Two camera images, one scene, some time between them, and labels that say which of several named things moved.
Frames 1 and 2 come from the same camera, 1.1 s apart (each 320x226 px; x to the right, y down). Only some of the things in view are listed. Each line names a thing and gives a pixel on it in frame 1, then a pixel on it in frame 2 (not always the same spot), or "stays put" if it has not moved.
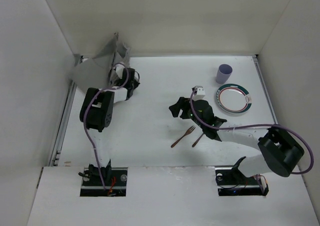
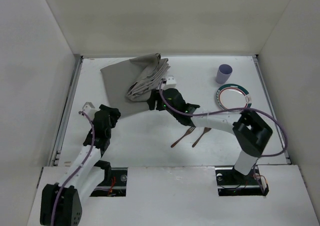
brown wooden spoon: [193, 145] stays put
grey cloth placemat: [95, 72] to [128, 83]
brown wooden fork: [187, 132] stays put
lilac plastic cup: [224, 72] stays put
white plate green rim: [234, 98] stays put
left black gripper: [133, 80] to [113, 113]
